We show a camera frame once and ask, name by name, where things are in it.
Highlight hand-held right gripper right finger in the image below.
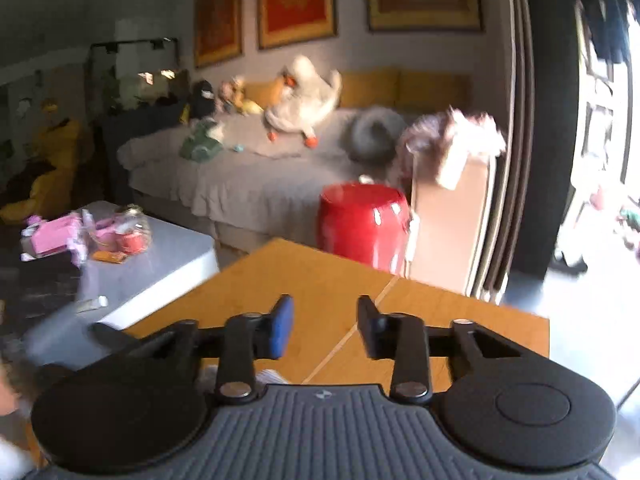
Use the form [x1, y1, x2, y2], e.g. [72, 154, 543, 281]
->
[356, 296, 526, 406]

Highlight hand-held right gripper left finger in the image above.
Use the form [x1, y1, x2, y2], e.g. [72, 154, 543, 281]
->
[120, 294, 296, 406]

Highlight pile of pink clothes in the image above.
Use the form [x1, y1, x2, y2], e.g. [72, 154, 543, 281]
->
[397, 106, 507, 191]

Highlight hanging dark clothes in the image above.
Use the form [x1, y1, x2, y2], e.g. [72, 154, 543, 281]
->
[567, 0, 640, 63]

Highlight red round stool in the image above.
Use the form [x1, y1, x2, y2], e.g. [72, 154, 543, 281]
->
[317, 183, 412, 276]

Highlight cardboard box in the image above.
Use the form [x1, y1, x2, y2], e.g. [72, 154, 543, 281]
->
[410, 152, 498, 296]

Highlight grey coffee table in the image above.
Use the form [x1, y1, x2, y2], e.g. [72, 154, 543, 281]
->
[20, 200, 221, 366]

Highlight grey covered sofa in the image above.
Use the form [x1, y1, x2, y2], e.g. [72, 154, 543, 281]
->
[117, 67, 473, 251]

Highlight glass jar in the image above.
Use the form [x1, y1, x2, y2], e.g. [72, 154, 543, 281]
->
[112, 204, 152, 255]

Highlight grey neck pillow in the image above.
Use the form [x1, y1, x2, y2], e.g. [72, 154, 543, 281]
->
[348, 107, 406, 163]

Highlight green and white plush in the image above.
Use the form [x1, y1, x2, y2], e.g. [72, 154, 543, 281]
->
[180, 117, 226, 162]

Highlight white goose plush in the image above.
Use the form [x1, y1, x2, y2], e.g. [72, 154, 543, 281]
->
[263, 55, 342, 148]

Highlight yellow plush pillow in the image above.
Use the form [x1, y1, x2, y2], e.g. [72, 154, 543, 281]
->
[245, 80, 281, 107]

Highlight small plush figures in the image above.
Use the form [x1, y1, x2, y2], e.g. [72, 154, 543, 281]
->
[216, 76, 247, 114]

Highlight black plush toy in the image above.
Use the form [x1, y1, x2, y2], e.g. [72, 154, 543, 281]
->
[192, 80, 216, 117]

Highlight pink toy set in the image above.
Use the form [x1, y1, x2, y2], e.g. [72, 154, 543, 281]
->
[21, 211, 87, 266]

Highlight long curtain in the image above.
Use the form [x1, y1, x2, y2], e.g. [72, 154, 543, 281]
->
[492, 0, 581, 306]

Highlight large yellow plush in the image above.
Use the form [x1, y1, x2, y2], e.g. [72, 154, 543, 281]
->
[0, 100, 82, 226]

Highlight black metal rack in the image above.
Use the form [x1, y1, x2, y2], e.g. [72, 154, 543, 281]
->
[89, 37, 182, 113]

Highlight narrow framed red picture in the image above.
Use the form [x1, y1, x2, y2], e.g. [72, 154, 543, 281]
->
[194, 0, 244, 68]

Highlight medium framed red picture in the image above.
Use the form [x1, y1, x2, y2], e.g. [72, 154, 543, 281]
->
[256, 0, 337, 50]

